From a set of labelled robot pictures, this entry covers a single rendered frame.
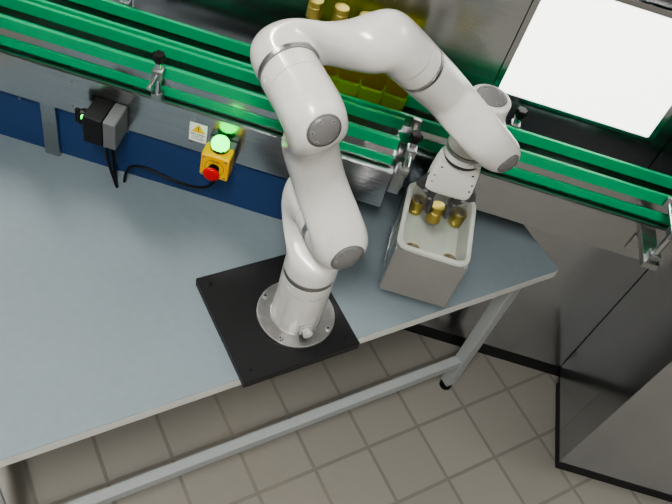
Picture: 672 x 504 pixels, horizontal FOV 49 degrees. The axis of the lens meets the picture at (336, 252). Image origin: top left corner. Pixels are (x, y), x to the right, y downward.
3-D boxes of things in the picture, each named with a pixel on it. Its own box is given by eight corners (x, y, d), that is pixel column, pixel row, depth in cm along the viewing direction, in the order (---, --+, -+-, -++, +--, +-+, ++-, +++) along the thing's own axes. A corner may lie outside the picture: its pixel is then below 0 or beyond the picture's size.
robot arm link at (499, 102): (497, 159, 149) (473, 128, 153) (523, 110, 139) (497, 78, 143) (463, 166, 145) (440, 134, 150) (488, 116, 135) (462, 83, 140)
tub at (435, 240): (465, 222, 187) (477, 199, 181) (456, 289, 173) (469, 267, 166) (400, 201, 187) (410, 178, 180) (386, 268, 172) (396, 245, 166)
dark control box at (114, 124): (128, 131, 182) (128, 105, 176) (115, 152, 177) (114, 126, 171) (96, 121, 182) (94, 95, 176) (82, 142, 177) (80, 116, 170)
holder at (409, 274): (456, 227, 197) (476, 188, 185) (444, 308, 179) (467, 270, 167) (394, 208, 197) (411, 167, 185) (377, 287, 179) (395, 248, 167)
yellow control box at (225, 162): (235, 164, 183) (238, 142, 178) (225, 184, 178) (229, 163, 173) (207, 156, 183) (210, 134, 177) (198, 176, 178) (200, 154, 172)
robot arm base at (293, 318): (345, 340, 176) (364, 297, 161) (269, 356, 169) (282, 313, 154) (319, 276, 186) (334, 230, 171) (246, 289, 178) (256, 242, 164)
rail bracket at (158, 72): (167, 98, 174) (170, 52, 164) (156, 118, 170) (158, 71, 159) (151, 93, 174) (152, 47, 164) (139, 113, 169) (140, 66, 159)
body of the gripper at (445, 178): (488, 148, 154) (470, 185, 162) (442, 134, 153) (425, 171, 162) (486, 172, 149) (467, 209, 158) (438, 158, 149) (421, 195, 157)
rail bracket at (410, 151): (414, 145, 182) (429, 106, 172) (404, 191, 171) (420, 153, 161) (402, 141, 181) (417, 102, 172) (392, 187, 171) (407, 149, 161)
